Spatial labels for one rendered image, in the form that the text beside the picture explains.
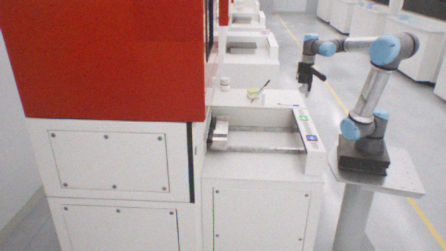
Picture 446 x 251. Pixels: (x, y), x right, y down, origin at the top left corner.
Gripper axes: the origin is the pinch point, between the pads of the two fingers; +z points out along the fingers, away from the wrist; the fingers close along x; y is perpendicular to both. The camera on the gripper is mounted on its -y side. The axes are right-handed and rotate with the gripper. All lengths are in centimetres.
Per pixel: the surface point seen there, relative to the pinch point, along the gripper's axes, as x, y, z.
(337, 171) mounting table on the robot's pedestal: 35.8, -12.7, 28.7
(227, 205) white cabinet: 46, 44, 46
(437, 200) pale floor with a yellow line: -50, -132, 111
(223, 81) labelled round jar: -41, 52, 6
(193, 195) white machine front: 66, 59, 24
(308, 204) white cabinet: 46, 2, 43
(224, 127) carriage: -1, 49, 23
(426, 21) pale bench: -420, -278, 15
